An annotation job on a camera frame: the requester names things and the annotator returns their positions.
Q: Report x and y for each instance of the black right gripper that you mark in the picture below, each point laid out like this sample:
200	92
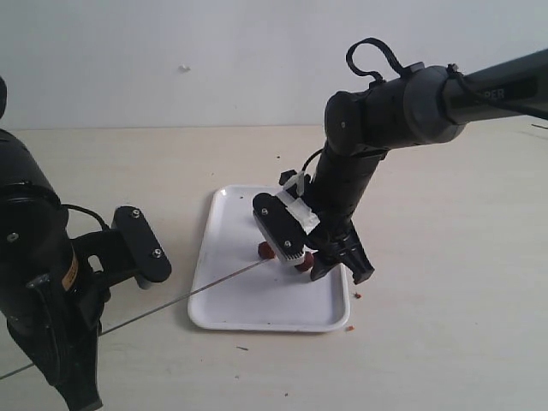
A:
335	241

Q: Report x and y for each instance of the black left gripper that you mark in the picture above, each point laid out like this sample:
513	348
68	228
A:
57	288

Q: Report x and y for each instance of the red date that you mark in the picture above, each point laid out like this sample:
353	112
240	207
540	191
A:
265	251
306	264

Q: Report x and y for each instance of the thin metal skewer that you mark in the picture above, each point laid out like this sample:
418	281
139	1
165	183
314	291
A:
157	309

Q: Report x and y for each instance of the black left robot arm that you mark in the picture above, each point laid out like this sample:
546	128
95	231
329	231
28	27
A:
28	203

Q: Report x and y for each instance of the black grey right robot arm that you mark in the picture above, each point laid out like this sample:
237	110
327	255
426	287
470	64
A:
429	105

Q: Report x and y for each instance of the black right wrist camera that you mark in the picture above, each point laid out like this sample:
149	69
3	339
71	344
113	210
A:
285	224

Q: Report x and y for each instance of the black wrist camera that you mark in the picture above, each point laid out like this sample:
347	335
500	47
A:
285	224
150	262

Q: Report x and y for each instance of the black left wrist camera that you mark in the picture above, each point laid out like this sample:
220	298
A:
150	262

